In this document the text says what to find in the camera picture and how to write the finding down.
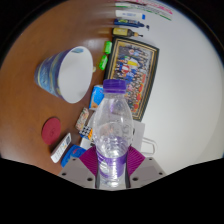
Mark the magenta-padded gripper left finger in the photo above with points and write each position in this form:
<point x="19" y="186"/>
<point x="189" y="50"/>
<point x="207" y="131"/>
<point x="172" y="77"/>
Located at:
<point x="78" y="173"/>

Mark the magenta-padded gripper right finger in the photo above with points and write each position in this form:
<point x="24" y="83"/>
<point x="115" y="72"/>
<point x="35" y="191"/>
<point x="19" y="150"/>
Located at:
<point x="145" y="173"/>

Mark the clear purple-capped water bottle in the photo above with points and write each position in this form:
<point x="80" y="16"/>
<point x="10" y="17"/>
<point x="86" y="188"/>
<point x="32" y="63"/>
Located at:
<point x="112" y="140"/>

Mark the blue detergent bottle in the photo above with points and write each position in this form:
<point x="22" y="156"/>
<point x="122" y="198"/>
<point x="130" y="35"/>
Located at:
<point x="71" y="155"/>

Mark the white remote control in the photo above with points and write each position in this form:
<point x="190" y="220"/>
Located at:
<point x="61" y="148"/>

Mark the white printed paper gift bag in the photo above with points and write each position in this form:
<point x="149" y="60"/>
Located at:
<point x="139" y="133"/>

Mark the colourful puzzle cube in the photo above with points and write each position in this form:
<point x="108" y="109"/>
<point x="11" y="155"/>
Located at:
<point x="86" y="132"/>

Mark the blue tissue pack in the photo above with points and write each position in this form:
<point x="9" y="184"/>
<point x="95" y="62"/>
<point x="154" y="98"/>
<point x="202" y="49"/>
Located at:
<point x="96" y="96"/>

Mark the blue painted white-lined cup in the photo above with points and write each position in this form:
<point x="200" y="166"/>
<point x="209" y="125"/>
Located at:
<point x="71" y="75"/>

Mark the framed group photo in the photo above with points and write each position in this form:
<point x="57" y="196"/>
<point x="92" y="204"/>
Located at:
<point x="135" y="73"/>

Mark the amber pump bottle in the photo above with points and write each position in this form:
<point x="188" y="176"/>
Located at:
<point x="121" y="31"/>

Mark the dark blue pump bottle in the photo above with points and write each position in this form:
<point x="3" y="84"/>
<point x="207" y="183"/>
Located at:
<point x="128" y="22"/>

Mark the white bottle with blue cap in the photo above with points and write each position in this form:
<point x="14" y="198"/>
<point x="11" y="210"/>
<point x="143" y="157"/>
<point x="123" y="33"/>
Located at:
<point x="128" y="14"/>

